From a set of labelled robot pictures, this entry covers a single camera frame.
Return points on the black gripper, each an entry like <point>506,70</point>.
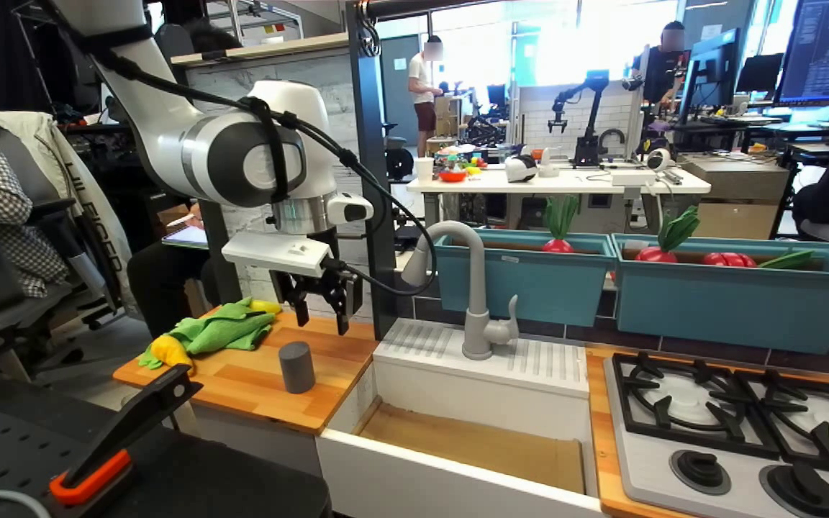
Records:
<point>324,286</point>

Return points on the grey cylinder object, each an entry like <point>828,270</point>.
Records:
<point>298,368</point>

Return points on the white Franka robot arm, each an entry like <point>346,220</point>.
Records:
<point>202,154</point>

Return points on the black background robot arm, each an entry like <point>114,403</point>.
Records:
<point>588,118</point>

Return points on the small yellow plush piece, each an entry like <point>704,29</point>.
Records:
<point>265,306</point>

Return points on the green cloth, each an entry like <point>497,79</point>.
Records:
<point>216,332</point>

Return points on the wooden counter board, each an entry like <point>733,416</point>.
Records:
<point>244,383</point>

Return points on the white cabinet base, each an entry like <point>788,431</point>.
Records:
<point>259,436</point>

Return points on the grey toy faucet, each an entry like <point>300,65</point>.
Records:
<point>475,289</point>

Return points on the white toy sink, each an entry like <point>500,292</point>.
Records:
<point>474,383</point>

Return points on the white cup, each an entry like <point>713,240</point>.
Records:
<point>425,167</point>

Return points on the red bowl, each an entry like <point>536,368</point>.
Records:
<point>452,175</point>

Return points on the small teal planter box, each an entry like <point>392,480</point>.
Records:
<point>520,282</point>

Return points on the grey wood backsplash panel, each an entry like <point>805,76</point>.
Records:
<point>339,103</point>

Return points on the black orange clamp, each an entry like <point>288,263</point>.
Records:
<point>127,426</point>

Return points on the white kettle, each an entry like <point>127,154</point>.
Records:
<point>520,171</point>

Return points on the standing person white shirt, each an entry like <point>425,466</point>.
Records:
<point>422,80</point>

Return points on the red radish toy upright leaves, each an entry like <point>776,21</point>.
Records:
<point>559,231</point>

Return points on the white work table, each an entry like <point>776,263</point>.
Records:
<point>549,183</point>

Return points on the beige jacket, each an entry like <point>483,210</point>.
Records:
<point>80,191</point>

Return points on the wooden stove counter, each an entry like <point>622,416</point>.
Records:
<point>599,421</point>

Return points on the person in black top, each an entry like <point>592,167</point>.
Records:
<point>185,29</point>

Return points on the red radish toy slanted leaf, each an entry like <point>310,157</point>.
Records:
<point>674,233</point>

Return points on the red tomato toy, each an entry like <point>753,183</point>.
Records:
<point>727,259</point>

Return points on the long teal planter box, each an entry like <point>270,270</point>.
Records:
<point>733,302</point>

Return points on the toy gas stove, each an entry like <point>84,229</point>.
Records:
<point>721,421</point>

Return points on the seated person dark hair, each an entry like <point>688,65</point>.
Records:
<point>662,67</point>

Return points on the beige cabinet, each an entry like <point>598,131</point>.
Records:
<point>734,191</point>

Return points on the small black monitor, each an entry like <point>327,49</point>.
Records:
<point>709,80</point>

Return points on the green vegetable toy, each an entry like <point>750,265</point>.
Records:
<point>791,259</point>

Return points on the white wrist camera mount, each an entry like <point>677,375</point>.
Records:
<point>274,253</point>

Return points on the thick black frame post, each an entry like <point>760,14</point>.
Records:
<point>372,103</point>

